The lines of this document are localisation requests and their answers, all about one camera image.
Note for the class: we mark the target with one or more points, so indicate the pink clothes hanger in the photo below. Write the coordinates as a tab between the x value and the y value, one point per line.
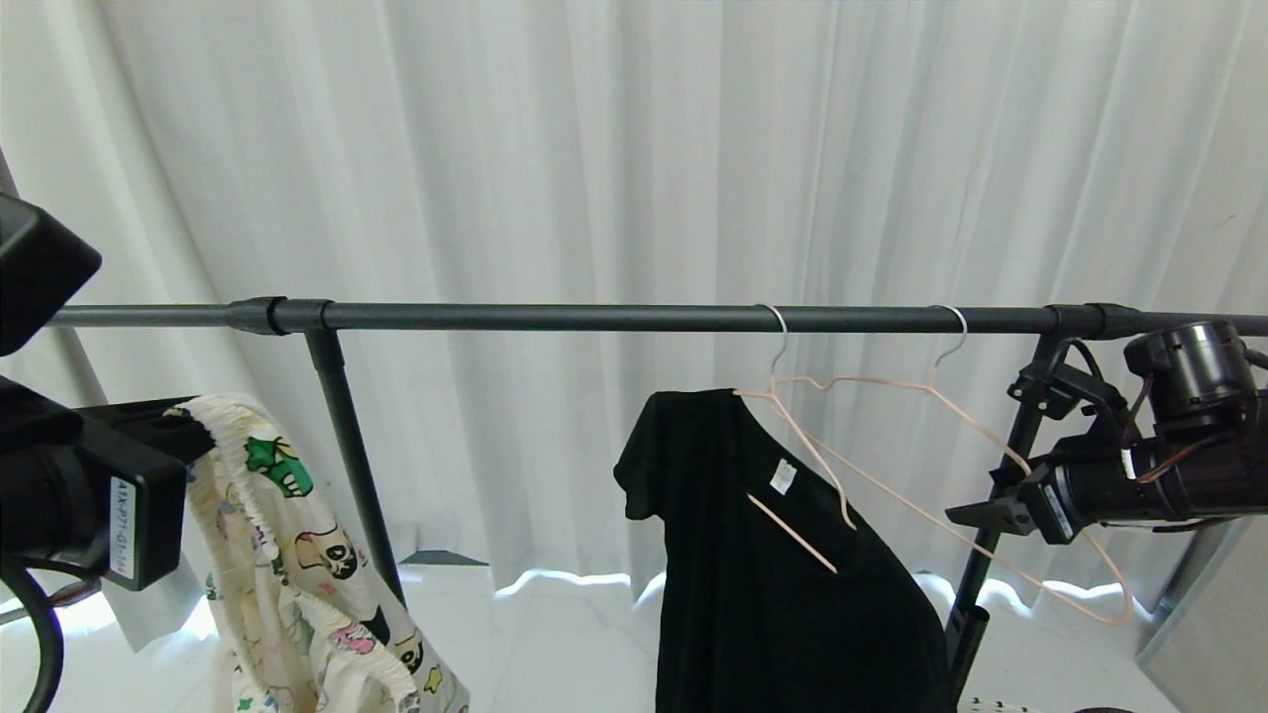
792	421
976	424

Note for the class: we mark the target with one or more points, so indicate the black clothes rack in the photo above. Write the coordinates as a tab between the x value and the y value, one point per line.
594	318

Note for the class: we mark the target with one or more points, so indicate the black garment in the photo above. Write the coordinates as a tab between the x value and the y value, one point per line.
753	614

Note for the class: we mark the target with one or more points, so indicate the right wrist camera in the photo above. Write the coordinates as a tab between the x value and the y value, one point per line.
1045	388

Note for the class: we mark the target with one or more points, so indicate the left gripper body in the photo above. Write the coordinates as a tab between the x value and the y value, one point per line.
59	505

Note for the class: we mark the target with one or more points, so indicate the cream printed garment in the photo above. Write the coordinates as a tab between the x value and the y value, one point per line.
297	594

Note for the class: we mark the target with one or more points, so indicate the white curtain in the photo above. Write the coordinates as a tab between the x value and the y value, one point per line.
634	149

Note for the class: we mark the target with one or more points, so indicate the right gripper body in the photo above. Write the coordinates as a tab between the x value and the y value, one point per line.
1085	495

